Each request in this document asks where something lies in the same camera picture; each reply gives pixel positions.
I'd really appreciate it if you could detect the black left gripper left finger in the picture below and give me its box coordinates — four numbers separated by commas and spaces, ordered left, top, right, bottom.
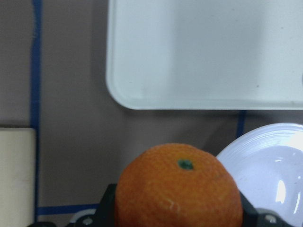
93, 183, 117, 227

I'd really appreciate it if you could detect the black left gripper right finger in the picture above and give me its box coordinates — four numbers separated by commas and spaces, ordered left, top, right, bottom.
240, 192, 258, 227

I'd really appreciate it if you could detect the orange fruit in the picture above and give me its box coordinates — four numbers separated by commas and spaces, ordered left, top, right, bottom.
115, 143, 243, 227

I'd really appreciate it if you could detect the cream bear tray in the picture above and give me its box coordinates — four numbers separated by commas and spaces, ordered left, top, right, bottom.
106, 0, 303, 110

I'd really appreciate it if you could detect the white round plate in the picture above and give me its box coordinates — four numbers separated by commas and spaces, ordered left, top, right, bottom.
217, 123, 303, 227

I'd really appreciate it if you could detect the bamboo cutting board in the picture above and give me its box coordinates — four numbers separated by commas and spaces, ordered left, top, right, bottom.
0, 128, 36, 227

